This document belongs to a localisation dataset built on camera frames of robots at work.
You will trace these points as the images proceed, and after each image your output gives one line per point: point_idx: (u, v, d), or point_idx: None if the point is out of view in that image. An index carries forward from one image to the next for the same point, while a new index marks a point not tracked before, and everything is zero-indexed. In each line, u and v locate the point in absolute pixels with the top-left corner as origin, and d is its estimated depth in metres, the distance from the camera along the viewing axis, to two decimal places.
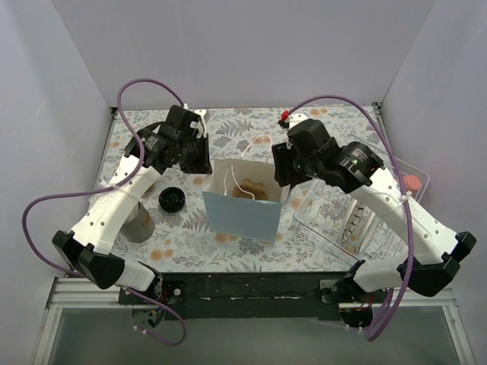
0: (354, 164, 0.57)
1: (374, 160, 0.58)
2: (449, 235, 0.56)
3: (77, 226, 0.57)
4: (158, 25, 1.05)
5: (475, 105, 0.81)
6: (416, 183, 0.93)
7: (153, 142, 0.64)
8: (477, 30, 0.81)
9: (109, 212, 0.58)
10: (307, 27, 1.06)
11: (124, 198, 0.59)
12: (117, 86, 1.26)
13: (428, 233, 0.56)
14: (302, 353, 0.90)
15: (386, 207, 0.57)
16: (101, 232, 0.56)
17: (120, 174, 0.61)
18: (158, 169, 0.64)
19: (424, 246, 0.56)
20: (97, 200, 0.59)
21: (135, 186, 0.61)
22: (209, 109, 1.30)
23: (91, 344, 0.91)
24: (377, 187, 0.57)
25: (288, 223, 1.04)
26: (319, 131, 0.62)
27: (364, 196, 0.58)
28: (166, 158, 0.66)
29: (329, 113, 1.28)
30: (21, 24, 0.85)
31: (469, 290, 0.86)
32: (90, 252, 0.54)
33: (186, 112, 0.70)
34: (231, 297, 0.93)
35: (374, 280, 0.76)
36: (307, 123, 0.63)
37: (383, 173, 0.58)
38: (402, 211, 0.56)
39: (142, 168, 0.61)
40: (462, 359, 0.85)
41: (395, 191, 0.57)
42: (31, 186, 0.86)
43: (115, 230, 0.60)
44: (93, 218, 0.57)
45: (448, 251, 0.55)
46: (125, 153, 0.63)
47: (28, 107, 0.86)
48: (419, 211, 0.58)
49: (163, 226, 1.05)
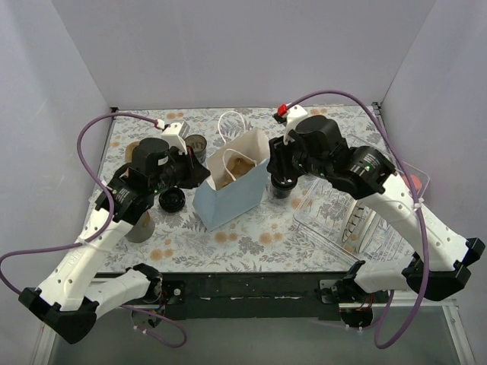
0: (367, 170, 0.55)
1: (386, 166, 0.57)
2: (459, 242, 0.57)
3: (46, 284, 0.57)
4: (158, 25, 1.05)
5: (475, 104, 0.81)
6: (417, 183, 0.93)
7: (124, 195, 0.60)
8: (478, 29, 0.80)
9: (77, 269, 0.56)
10: (307, 26, 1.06)
11: (93, 255, 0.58)
12: (118, 86, 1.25)
13: (440, 241, 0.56)
14: (302, 353, 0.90)
15: (398, 214, 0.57)
16: (68, 290, 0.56)
17: (90, 228, 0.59)
18: (132, 220, 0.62)
19: (437, 255, 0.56)
20: (67, 255, 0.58)
21: (106, 241, 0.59)
22: (209, 109, 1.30)
23: (91, 344, 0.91)
24: (390, 195, 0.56)
25: (288, 223, 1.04)
26: (333, 131, 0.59)
27: (375, 203, 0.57)
28: (141, 208, 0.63)
29: (329, 113, 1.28)
30: (20, 23, 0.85)
31: (468, 289, 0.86)
32: (55, 312, 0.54)
33: (151, 153, 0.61)
34: (231, 297, 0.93)
35: (375, 283, 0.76)
36: (320, 123, 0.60)
37: (395, 180, 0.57)
38: (415, 219, 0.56)
39: (112, 222, 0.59)
40: (462, 359, 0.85)
41: (408, 198, 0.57)
42: (30, 187, 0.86)
43: (87, 284, 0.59)
44: (60, 276, 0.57)
45: (460, 258, 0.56)
46: (95, 206, 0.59)
47: (27, 107, 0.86)
48: (430, 217, 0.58)
49: (163, 226, 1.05)
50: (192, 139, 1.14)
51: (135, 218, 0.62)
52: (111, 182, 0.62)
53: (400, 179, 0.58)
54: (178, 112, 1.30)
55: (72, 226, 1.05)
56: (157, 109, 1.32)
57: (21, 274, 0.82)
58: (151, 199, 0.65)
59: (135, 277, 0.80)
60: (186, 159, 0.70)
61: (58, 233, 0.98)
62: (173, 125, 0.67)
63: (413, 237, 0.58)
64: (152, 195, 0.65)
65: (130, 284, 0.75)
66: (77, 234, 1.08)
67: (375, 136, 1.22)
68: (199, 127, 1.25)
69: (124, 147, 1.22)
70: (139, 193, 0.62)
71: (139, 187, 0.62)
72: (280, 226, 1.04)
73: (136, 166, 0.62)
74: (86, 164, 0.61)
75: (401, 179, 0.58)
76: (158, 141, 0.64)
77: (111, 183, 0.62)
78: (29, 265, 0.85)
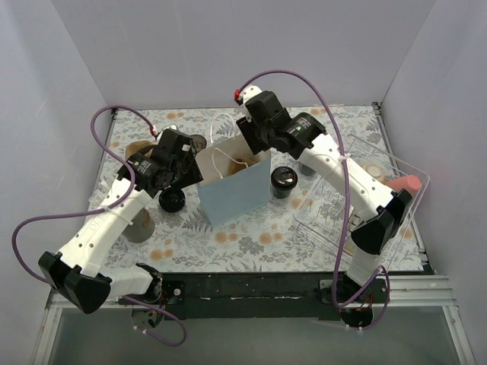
0: (298, 130, 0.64)
1: (316, 126, 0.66)
2: (385, 191, 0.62)
3: (67, 248, 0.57)
4: (158, 25, 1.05)
5: (475, 103, 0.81)
6: (416, 183, 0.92)
7: (146, 167, 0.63)
8: (477, 30, 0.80)
9: (100, 233, 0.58)
10: (308, 26, 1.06)
11: (115, 220, 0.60)
12: (118, 86, 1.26)
13: (364, 189, 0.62)
14: (302, 353, 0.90)
15: (328, 168, 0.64)
16: (89, 254, 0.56)
17: (112, 196, 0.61)
18: (151, 193, 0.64)
19: (362, 202, 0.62)
20: (87, 222, 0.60)
21: (127, 209, 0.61)
22: (209, 109, 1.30)
23: (91, 344, 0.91)
24: (318, 150, 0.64)
25: (288, 223, 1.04)
26: (272, 101, 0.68)
27: (308, 159, 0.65)
28: (159, 183, 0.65)
29: (329, 113, 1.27)
30: (20, 23, 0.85)
31: (468, 288, 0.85)
32: (76, 274, 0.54)
33: (179, 136, 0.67)
34: (231, 297, 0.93)
35: (364, 271, 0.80)
36: (261, 95, 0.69)
37: (324, 138, 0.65)
38: (340, 170, 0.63)
39: (134, 190, 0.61)
40: (462, 359, 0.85)
41: (335, 153, 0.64)
42: (30, 185, 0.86)
43: (104, 252, 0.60)
44: (81, 240, 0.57)
45: (383, 204, 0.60)
46: (117, 176, 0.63)
47: (27, 107, 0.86)
48: (357, 169, 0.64)
49: (163, 226, 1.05)
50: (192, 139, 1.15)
51: (153, 194, 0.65)
52: (132, 157, 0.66)
53: (331, 139, 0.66)
54: (178, 112, 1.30)
55: (72, 226, 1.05)
56: (157, 109, 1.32)
57: (21, 273, 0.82)
58: (168, 179, 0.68)
59: (138, 269, 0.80)
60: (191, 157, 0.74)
61: (58, 232, 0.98)
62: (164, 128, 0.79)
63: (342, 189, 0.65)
64: (169, 176, 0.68)
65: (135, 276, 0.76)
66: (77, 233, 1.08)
67: (375, 136, 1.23)
68: (199, 127, 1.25)
69: (124, 147, 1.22)
70: (160, 169, 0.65)
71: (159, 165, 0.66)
72: (280, 226, 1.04)
73: (162, 147, 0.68)
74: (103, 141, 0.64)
75: (331, 138, 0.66)
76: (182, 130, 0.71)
77: (132, 158, 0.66)
78: (30, 262, 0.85)
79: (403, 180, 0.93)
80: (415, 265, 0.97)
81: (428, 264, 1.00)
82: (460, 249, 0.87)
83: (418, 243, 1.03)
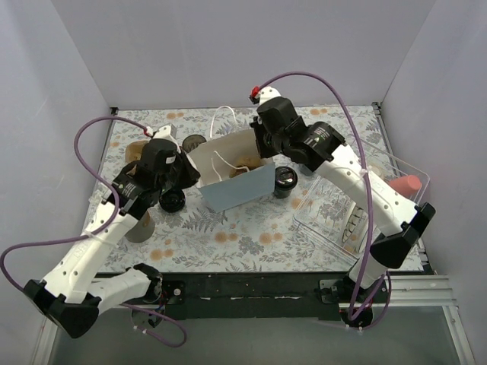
0: (317, 141, 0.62)
1: (335, 136, 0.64)
2: (408, 205, 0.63)
3: (52, 275, 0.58)
4: (158, 25, 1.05)
5: (475, 103, 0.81)
6: (417, 182, 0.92)
7: (130, 190, 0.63)
8: (477, 29, 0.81)
9: (84, 261, 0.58)
10: (307, 26, 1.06)
11: (99, 247, 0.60)
12: (118, 86, 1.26)
13: (388, 204, 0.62)
14: (302, 353, 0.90)
15: (348, 182, 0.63)
16: (73, 281, 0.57)
17: (97, 222, 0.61)
18: (138, 215, 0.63)
19: (386, 217, 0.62)
20: (71, 249, 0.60)
21: (111, 234, 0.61)
22: (209, 109, 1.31)
23: (91, 344, 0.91)
24: (338, 163, 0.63)
25: (288, 223, 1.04)
26: (289, 109, 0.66)
27: (328, 172, 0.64)
28: (146, 204, 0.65)
29: (329, 113, 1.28)
30: (22, 25, 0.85)
31: (467, 288, 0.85)
32: (61, 303, 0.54)
33: (160, 152, 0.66)
34: (231, 297, 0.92)
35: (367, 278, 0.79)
36: (276, 102, 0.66)
37: (344, 150, 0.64)
38: (362, 184, 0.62)
39: (119, 215, 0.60)
40: (462, 359, 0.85)
41: (356, 166, 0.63)
42: (31, 185, 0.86)
43: (90, 279, 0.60)
44: (65, 268, 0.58)
45: (408, 220, 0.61)
46: (101, 200, 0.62)
47: (27, 107, 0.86)
48: (378, 182, 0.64)
49: (163, 226, 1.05)
50: (192, 139, 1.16)
51: (140, 215, 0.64)
52: (116, 179, 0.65)
53: (351, 151, 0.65)
54: (178, 111, 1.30)
55: (72, 226, 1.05)
56: (157, 109, 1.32)
57: (23, 272, 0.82)
58: (154, 196, 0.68)
59: (135, 274, 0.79)
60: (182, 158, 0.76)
61: (59, 232, 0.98)
62: (163, 128, 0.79)
63: (365, 204, 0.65)
64: (157, 192, 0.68)
65: (131, 282, 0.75)
66: (78, 233, 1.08)
67: (375, 136, 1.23)
68: (199, 127, 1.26)
69: (124, 147, 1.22)
70: (145, 188, 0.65)
71: (146, 183, 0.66)
72: (280, 226, 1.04)
73: (144, 163, 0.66)
74: (83, 160, 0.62)
75: (351, 150, 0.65)
76: (165, 142, 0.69)
77: (116, 179, 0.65)
78: (31, 262, 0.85)
79: (403, 181, 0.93)
80: (415, 265, 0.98)
81: (428, 263, 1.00)
82: (461, 249, 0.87)
83: (418, 243, 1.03)
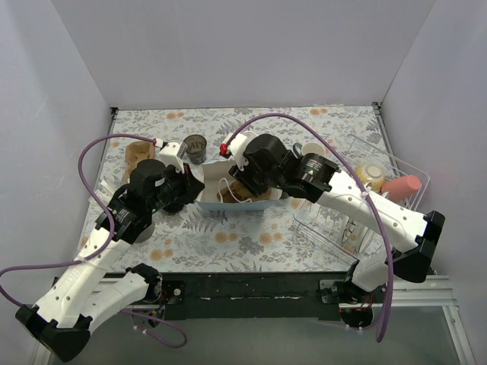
0: (311, 174, 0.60)
1: (328, 166, 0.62)
2: (417, 218, 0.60)
3: (44, 299, 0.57)
4: (158, 26, 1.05)
5: (476, 104, 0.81)
6: (416, 183, 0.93)
7: (124, 215, 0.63)
8: (477, 30, 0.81)
9: (76, 286, 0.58)
10: (308, 26, 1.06)
11: (92, 272, 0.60)
12: (117, 87, 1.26)
13: (397, 220, 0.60)
14: (301, 353, 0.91)
15: (351, 206, 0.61)
16: (65, 307, 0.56)
17: (90, 247, 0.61)
18: (130, 240, 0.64)
19: (397, 235, 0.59)
20: (65, 273, 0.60)
21: (104, 259, 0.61)
22: (209, 109, 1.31)
23: (91, 345, 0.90)
24: (337, 191, 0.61)
25: (288, 223, 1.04)
26: (278, 146, 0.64)
27: (329, 201, 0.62)
28: (139, 228, 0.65)
29: (329, 113, 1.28)
30: (22, 26, 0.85)
31: (467, 288, 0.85)
32: (52, 328, 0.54)
33: (147, 177, 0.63)
34: (231, 297, 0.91)
35: (371, 280, 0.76)
36: (265, 141, 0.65)
37: (340, 176, 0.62)
38: (366, 206, 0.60)
39: (112, 241, 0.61)
40: (462, 360, 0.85)
41: (355, 190, 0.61)
42: (31, 185, 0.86)
43: (83, 303, 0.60)
44: (58, 293, 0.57)
45: (421, 233, 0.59)
46: (95, 225, 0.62)
47: (27, 108, 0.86)
48: (382, 201, 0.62)
49: (163, 226, 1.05)
50: (192, 139, 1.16)
51: (132, 240, 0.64)
52: (109, 204, 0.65)
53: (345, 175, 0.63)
54: (178, 111, 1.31)
55: (72, 226, 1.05)
56: (157, 109, 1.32)
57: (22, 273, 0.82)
58: (150, 218, 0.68)
59: (132, 279, 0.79)
60: (183, 176, 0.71)
61: (59, 232, 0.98)
62: (171, 144, 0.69)
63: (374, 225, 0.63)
64: (151, 214, 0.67)
65: (127, 290, 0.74)
66: (78, 233, 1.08)
67: (375, 136, 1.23)
68: (199, 127, 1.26)
69: (124, 147, 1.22)
70: (139, 214, 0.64)
71: (138, 207, 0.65)
72: (280, 226, 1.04)
73: (133, 188, 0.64)
74: (85, 180, 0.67)
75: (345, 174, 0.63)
76: (154, 163, 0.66)
77: (111, 204, 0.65)
78: (30, 264, 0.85)
79: (404, 181, 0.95)
80: None
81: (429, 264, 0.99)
82: (460, 249, 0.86)
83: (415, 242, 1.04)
